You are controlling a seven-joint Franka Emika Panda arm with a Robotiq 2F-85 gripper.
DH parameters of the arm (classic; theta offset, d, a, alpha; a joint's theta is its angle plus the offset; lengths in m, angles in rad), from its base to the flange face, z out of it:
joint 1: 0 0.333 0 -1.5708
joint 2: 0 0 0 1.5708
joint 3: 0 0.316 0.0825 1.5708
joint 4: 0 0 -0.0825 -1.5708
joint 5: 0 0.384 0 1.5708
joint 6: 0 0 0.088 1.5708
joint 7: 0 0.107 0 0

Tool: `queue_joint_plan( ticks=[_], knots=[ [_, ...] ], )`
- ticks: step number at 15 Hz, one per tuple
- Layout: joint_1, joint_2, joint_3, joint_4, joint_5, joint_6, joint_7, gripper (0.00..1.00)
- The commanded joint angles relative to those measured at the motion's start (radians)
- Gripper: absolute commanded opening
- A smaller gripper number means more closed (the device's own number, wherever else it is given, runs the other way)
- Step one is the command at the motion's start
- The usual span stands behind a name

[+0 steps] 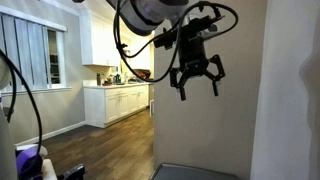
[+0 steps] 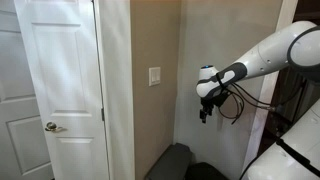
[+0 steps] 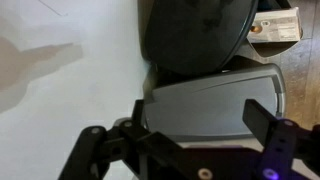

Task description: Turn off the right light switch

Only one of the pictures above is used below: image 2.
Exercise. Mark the white double light switch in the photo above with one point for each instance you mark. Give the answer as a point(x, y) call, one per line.
point(154, 76)

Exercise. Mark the black box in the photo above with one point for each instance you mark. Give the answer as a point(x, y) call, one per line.
point(205, 171)

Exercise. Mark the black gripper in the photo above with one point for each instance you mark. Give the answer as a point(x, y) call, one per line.
point(216, 99)

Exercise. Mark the white panel closet door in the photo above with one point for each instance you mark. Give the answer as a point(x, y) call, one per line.
point(16, 133)

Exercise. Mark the white door frame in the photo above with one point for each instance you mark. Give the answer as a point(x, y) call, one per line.
point(116, 83)

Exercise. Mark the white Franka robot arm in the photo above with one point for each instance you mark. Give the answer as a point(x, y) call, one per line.
point(266, 58)

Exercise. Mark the dark door hinge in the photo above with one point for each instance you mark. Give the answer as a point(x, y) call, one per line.
point(102, 114)

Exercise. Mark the white doorway trim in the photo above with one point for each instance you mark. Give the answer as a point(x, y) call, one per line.
point(266, 100)

